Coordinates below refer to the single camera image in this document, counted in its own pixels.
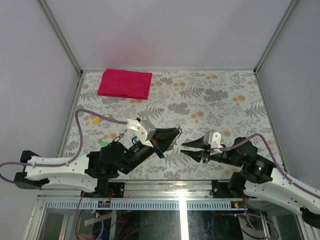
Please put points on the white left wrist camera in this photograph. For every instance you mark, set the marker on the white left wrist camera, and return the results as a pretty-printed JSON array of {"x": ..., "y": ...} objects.
[{"x": 144, "y": 130}]

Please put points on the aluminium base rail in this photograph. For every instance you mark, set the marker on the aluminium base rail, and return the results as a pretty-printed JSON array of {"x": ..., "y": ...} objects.
[{"x": 170, "y": 190}]

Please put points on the metal keyring with clips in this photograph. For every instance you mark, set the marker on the metal keyring with clips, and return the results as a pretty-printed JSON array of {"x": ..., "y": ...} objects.
[{"x": 174, "y": 142}]

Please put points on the blue tagged key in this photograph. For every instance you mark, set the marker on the blue tagged key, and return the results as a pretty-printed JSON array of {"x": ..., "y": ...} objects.
[{"x": 135, "y": 140}]

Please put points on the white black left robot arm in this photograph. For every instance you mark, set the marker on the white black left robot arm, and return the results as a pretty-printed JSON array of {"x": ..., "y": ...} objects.
[{"x": 91, "y": 172}]

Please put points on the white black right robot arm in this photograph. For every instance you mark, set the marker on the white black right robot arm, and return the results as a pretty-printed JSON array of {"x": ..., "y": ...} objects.
[{"x": 258, "y": 177}]

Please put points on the folded pink cloth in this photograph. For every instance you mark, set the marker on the folded pink cloth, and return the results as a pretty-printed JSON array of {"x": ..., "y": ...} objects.
[{"x": 125, "y": 84}]

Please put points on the green tagged key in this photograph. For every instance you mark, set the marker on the green tagged key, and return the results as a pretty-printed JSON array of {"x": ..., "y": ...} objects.
[{"x": 103, "y": 142}]

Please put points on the white slotted cable duct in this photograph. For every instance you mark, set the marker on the white slotted cable duct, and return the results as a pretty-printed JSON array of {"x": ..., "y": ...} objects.
[{"x": 201, "y": 205}]

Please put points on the black tagged key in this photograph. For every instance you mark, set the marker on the black tagged key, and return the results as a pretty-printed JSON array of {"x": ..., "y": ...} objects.
[{"x": 120, "y": 136}]

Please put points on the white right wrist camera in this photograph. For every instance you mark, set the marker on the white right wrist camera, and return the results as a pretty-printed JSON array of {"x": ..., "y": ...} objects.
[{"x": 212, "y": 140}]

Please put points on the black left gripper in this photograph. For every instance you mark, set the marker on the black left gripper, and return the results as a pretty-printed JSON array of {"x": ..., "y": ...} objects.
[{"x": 162, "y": 140}]

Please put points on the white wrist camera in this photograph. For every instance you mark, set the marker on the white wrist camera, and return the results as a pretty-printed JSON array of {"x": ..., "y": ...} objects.
[
  {"x": 144, "y": 130},
  {"x": 212, "y": 140}
]

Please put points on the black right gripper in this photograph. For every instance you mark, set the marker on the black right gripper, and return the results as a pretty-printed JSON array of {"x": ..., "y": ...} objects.
[{"x": 198, "y": 155}]

